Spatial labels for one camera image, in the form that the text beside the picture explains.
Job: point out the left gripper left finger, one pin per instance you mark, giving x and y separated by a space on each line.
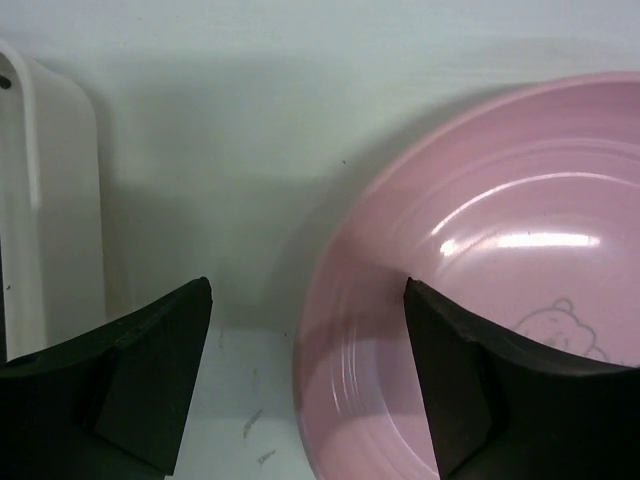
111 403

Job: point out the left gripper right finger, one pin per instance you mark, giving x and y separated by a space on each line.
502 406

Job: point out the pink plate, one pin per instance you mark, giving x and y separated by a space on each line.
525 211

